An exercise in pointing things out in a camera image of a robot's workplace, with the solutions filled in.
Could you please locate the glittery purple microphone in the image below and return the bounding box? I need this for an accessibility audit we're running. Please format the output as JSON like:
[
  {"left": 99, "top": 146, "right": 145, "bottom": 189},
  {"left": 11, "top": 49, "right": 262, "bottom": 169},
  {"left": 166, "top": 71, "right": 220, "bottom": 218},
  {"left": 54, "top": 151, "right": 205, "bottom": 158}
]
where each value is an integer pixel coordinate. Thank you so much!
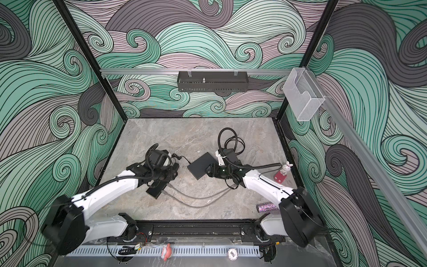
[{"left": 256, "top": 202, "right": 279, "bottom": 213}]

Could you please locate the small black ribbed switch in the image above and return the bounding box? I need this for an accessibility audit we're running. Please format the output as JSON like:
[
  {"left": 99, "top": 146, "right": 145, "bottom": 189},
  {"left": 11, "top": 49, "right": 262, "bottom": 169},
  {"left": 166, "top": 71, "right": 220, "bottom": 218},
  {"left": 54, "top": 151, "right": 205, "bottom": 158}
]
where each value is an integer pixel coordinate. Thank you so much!
[{"left": 146, "top": 182, "right": 168, "bottom": 199}]

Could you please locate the large black network switch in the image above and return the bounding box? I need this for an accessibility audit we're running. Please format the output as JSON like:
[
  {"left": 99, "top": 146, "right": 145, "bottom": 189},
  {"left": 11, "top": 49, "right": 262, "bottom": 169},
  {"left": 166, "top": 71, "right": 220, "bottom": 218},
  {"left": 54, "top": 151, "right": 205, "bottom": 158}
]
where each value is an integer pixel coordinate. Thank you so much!
[{"left": 187, "top": 152, "right": 217, "bottom": 180}]

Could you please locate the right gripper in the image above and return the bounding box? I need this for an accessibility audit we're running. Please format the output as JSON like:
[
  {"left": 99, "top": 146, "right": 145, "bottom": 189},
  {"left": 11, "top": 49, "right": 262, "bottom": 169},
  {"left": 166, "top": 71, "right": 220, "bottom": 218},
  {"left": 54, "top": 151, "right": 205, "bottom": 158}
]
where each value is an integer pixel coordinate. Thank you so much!
[{"left": 203, "top": 162, "right": 234, "bottom": 179}]

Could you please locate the pink bunny figurine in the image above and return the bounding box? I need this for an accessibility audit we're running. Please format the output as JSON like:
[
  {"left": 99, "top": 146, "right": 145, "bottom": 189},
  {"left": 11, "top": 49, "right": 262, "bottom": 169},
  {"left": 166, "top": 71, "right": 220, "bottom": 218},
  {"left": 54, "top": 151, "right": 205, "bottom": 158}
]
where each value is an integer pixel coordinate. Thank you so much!
[{"left": 274, "top": 161, "right": 293, "bottom": 184}]

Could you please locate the round white pink object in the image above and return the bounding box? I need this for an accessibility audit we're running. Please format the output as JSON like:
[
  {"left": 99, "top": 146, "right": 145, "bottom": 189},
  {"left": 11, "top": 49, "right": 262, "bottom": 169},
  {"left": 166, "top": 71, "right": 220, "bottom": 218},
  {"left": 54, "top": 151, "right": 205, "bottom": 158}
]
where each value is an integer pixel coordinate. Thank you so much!
[{"left": 228, "top": 248, "right": 238, "bottom": 261}]

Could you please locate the white slotted cable duct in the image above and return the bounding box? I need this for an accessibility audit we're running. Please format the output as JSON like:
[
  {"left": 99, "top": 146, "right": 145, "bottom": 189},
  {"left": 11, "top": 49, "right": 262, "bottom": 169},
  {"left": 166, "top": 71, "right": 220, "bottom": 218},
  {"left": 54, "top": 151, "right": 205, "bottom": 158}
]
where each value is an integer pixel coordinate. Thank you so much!
[{"left": 68, "top": 245, "right": 261, "bottom": 258}]

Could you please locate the black adapter with cable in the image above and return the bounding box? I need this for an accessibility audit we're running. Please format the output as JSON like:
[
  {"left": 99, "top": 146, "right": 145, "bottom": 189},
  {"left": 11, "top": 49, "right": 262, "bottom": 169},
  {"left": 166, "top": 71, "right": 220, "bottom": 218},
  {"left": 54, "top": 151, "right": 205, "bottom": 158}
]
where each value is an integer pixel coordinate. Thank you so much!
[{"left": 172, "top": 153, "right": 191, "bottom": 164}]

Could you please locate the black perforated wall tray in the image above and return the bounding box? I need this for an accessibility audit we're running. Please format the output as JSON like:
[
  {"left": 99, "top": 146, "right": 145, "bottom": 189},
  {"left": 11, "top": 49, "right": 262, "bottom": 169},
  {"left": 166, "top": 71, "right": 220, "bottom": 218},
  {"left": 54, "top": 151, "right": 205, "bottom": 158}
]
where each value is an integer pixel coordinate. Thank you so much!
[{"left": 177, "top": 71, "right": 249, "bottom": 93}]

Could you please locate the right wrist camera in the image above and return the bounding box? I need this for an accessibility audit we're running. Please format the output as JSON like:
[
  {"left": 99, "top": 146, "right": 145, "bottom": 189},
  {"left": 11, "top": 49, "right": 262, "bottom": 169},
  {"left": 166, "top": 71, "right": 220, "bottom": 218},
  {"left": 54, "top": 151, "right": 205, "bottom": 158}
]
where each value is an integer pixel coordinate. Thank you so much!
[{"left": 215, "top": 150, "right": 225, "bottom": 166}]

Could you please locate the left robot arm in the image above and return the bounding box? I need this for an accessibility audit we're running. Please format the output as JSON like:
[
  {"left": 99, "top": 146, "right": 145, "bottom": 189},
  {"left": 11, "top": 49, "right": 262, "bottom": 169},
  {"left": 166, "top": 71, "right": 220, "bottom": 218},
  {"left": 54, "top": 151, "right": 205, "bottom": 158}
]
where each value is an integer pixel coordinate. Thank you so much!
[{"left": 41, "top": 144, "right": 179, "bottom": 255}]

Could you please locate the pink toy on duct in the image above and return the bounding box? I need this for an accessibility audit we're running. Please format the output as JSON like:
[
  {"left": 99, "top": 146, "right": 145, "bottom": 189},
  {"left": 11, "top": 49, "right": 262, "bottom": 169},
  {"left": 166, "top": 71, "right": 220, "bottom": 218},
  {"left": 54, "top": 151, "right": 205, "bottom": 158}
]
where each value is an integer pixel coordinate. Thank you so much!
[{"left": 161, "top": 244, "right": 172, "bottom": 261}]

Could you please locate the grey ethernet cable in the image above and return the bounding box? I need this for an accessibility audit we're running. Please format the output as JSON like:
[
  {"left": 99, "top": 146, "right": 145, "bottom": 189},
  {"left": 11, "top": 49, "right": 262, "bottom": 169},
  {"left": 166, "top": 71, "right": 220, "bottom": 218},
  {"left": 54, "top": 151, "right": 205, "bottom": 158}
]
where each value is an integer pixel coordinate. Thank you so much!
[
  {"left": 166, "top": 183, "right": 231, "bottom": 200},
  {"left": 163, "top": 186, "right": 234, "bottom": 209}
]

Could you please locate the clear acrylic wall box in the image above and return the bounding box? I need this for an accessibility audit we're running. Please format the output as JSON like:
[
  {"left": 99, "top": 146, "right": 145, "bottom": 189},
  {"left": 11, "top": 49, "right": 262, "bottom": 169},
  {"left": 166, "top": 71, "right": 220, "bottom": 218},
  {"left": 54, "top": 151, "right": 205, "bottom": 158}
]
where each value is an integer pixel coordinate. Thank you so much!
[{"left": 283, "top": 67, "right": 325, "bottom": 122}]

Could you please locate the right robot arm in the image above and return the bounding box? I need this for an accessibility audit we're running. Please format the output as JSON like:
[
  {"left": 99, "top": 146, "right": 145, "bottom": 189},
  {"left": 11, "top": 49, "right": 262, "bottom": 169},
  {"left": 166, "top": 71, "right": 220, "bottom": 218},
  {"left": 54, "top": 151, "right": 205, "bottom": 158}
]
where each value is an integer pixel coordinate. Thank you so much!
[{"left": 206, "top": 127, "right": 325, "bottom": 248}]

